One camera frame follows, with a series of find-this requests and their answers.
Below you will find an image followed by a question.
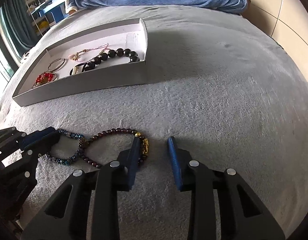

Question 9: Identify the blue beaded bracelet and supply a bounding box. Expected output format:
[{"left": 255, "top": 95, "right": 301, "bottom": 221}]
[{"left": 44, "top": 128, "right": 86, "bottom": 166}]

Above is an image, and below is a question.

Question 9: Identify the red bead bracelet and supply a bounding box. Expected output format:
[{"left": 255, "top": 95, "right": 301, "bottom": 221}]
[{"left": 32, "top": 71, "right": 58, "bottom": 88}]

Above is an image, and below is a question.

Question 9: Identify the dark red gold-charm bracelet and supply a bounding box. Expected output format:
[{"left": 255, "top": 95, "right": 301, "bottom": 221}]
[{"left": 78, "top": 127, "right": 150, "bottom": 169}]

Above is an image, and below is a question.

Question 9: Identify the silver metal bangle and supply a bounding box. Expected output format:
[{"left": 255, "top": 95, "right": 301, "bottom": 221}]
[{"left": 47, "top": 58, "right": 66, "bottom": 72}]

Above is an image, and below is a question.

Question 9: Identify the pink string bracelet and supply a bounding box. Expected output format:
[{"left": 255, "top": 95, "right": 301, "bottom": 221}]
[{"left": 69, "top": 42, "right": 112, "bottom": 63}]

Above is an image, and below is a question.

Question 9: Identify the black bead bracelet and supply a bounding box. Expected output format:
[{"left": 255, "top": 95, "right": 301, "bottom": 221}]
[{"left": 83, "top": 48, "right": 141, "bottom": 72}]

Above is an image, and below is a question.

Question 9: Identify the grey cardboard tray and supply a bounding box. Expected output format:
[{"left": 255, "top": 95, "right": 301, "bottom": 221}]
[{"left": 12, "top": 18, "right": 148, "bottom": 107}]

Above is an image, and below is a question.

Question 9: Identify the white shelf rack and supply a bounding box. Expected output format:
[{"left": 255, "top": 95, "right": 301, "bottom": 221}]
[{"left": 25, "top": 0, "right": 50, "bottom": 37}]

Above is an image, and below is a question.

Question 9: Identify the teal curtain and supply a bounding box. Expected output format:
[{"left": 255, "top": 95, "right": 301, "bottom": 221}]
[{"left": 1, "top": 0, "right": 39, "bottom": 58}]

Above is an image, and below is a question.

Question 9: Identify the grey bed cover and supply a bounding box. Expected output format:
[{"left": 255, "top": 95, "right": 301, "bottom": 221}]
[{"left": 0, "top": 5, "right": 308, "bottom": 239}]

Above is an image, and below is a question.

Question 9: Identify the blue desk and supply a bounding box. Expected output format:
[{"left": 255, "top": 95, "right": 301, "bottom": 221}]
[{"left": 30, "top": 0, "right": 100, "bottom": 28}]

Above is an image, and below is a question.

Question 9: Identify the beige wardrobe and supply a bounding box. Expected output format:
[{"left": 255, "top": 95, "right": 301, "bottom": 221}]
[{"left": 243, "top": 0, "right": 308, "bottom": 82}]

